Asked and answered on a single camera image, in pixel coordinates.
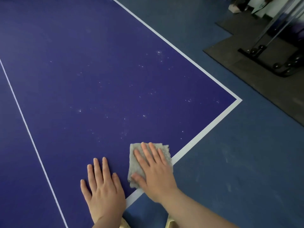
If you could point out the small beige box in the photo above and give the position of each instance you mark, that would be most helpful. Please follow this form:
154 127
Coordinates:
234 8

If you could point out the blue table tennis table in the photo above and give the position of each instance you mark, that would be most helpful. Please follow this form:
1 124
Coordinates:
95 68

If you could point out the black gym machine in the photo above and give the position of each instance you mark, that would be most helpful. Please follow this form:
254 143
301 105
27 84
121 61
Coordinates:
261 60

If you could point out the grey cleaning cloth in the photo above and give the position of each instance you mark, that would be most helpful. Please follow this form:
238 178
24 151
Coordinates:
131 163

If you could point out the cream left slipper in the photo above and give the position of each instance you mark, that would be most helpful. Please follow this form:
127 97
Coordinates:
124 224

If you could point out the black rubber floor mat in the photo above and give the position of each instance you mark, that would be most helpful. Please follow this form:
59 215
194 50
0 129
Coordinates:
237 56

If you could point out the person's right hand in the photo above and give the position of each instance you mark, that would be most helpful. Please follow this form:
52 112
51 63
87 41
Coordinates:
159 180

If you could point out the person's left hand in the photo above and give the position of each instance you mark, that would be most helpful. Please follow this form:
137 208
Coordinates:
107 199

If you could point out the cream slipper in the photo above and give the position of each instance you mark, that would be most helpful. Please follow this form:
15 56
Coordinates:
124 224
171 223

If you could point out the cream right slipper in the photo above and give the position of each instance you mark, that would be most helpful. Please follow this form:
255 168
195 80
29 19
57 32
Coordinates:
171 223

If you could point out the person's left forearm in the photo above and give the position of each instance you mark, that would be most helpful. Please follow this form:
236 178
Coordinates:
109 223

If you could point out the person's right forearm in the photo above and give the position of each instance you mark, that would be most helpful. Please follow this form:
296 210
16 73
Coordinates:
194 213

